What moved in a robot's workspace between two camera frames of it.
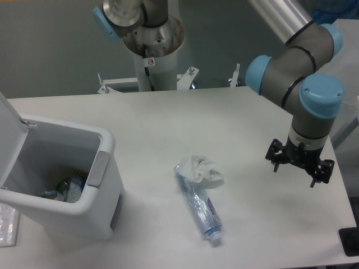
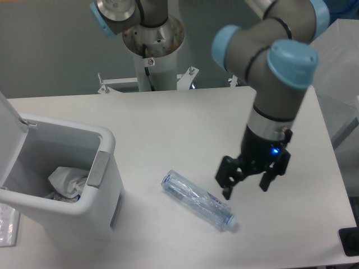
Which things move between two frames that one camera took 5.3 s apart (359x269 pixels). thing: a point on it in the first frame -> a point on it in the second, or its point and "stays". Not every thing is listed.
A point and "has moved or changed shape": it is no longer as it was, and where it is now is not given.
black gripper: [307, 157] -> [257, 154]
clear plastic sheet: [9, 226] stays
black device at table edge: [349, 237] stays
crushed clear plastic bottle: [202, 207] has moved or changed shape
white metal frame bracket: [107, 85] stays
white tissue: [201, 169] -> [69, 181]
